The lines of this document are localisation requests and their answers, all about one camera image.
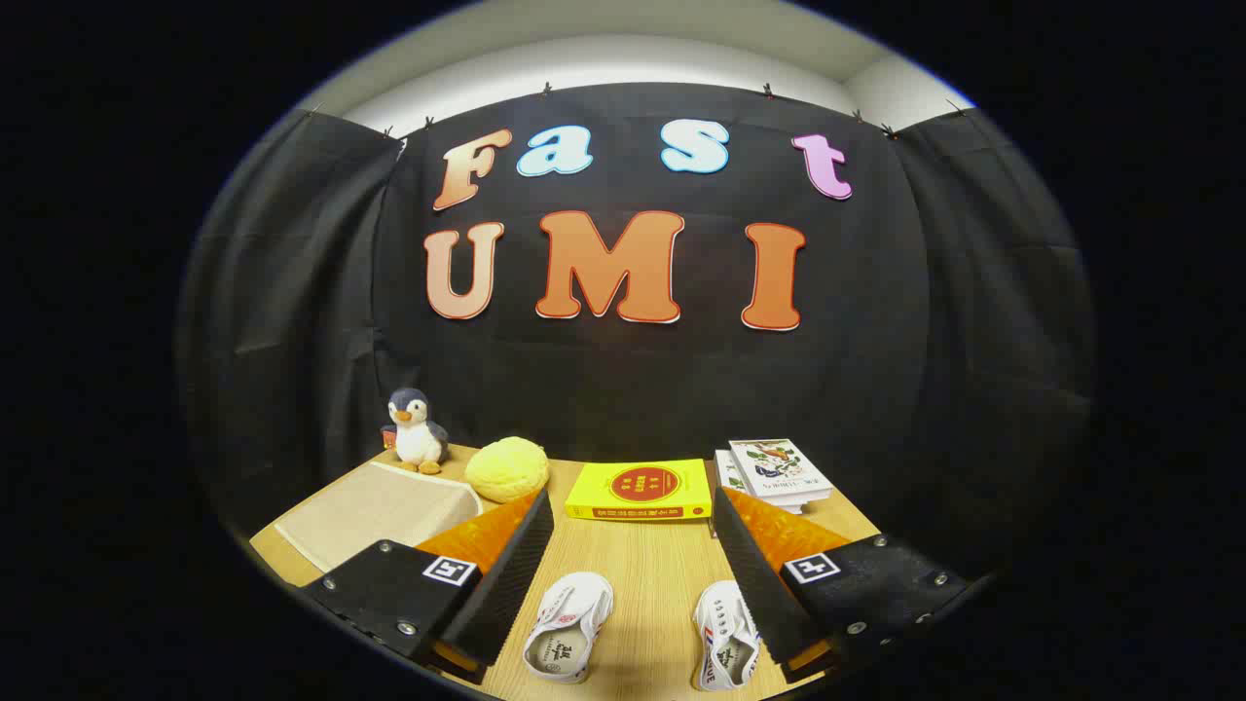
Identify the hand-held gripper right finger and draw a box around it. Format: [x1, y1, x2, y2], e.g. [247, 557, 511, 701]
[713, 485, 971, 684]

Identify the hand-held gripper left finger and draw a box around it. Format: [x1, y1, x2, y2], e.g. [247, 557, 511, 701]
[302, 487, 556, 684]

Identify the white canvas shoe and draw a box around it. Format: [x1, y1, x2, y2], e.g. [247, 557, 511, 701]
[693, 580, 762, 692]
[523, 572, 615, 684]

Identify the beige fabric storage box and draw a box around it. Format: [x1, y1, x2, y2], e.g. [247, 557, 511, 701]
[275, 461, 485, 573]

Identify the yellow round plush cushion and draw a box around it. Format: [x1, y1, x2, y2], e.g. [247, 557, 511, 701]
[464, 436, 550, 504]

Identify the white book with bird cover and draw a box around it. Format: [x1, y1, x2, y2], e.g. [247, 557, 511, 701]
[728, 438, 834, 504]

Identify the yellow book with red circle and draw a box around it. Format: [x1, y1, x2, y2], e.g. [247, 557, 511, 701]
[565, 459, 714, 523]

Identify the penguin plush toy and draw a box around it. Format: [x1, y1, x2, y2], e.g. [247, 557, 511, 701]
[382, 387, 451, 475]

